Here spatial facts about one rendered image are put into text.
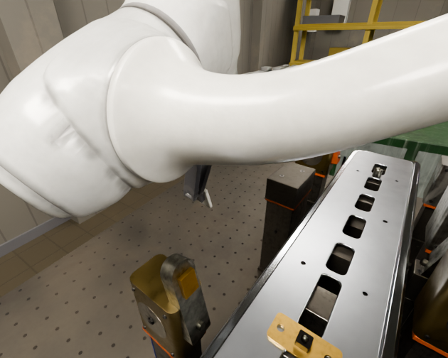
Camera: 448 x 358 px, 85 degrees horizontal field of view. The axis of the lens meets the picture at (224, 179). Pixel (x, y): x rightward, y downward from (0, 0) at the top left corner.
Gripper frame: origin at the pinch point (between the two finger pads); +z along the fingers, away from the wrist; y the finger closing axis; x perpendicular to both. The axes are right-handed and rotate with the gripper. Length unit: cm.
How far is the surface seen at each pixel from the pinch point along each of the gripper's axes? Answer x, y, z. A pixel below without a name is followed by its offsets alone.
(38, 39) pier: 161, 31, 19
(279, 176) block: -8.7, 10.5, 5.7
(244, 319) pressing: -19.1, -20.5, -7.7
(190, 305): -13.0, -23.2, -12.4
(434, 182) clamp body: -41, 33, 12
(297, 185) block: -13.6, 9.7, 4.3
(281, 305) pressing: -22.2, -16.1, -6.3
